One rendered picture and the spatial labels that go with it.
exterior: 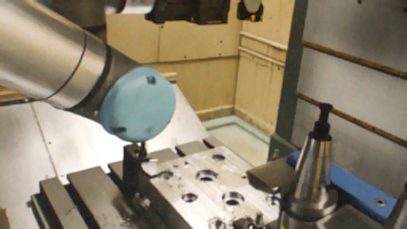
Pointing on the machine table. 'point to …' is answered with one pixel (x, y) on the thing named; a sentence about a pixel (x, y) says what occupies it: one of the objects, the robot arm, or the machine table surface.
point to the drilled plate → (190, 219)
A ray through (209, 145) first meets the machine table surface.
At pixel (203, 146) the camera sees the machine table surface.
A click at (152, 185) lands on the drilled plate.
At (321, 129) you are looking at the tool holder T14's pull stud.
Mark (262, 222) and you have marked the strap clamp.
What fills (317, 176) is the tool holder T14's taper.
